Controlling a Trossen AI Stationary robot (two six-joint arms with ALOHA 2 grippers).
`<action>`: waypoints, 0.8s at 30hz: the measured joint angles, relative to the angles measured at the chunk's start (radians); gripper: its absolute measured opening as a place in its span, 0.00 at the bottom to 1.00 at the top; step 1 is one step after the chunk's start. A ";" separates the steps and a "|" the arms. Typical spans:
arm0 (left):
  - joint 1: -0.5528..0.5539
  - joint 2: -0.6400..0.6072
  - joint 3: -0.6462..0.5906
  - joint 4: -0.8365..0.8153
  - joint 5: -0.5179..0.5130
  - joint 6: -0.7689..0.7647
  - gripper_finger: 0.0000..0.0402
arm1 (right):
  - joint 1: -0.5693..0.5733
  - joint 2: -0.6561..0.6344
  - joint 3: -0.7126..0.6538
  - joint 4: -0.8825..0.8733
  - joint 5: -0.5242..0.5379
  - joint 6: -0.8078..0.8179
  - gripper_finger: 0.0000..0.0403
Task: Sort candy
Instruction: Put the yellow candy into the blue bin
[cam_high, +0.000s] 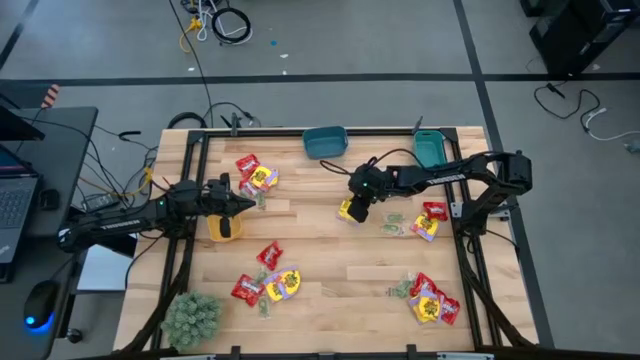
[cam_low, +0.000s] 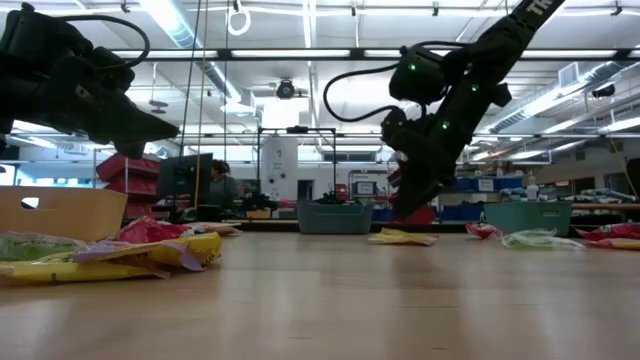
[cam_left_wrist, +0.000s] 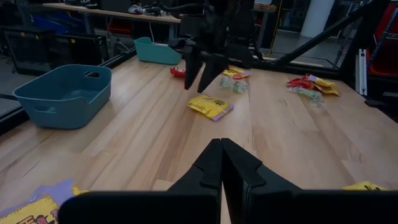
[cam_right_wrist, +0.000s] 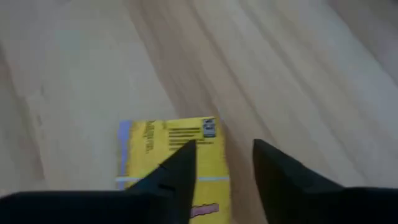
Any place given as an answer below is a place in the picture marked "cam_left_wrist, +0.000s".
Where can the green candy packet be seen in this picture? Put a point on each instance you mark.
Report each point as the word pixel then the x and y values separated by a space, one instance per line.
pixel 226 82
pixel 240 87
pixel 308 93

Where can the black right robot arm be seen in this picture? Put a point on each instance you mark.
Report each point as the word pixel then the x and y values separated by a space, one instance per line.
pixel 236 18

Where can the white pillar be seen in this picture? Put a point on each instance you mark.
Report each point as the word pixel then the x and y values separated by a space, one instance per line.
pixel 317 18

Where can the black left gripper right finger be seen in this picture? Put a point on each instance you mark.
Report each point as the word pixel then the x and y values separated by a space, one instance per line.
pixel 311 208

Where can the red candy packet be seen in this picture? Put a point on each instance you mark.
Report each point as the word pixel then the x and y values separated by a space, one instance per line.
pixel 178 72
pixel 300 83

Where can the blue plastic bin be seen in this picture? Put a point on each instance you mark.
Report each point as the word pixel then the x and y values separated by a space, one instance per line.
pixel 77 112

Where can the red cabinet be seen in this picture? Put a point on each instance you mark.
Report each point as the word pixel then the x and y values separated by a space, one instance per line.
pixel 385 56

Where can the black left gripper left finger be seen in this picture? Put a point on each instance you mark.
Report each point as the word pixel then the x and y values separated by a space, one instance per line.
pixel 186 208

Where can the wooden workbench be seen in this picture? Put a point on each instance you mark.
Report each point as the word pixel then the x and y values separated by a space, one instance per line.
pixel 124 14

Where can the black equipment case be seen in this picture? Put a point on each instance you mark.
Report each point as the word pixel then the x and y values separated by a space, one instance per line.
pixel 81 49
pixel 28 53

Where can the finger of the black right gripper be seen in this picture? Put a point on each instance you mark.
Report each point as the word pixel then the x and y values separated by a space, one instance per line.
pixel 214 71
pixel 192 68

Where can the silver aluminium extrusion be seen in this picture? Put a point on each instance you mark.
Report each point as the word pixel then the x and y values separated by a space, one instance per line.
pixel 361 71

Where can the yellow candy packet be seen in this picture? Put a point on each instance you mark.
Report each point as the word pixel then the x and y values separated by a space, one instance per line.
pixel 321 81
pixel 328 90
pixel 363 186
pixel 234 72
pixel 28 211
pixel 210 107

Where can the teal plastic bin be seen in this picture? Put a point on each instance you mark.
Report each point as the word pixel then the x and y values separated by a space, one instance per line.
pixel 155 54

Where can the blue storage crates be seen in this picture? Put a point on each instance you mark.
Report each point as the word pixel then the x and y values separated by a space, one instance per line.
pixel 53 25

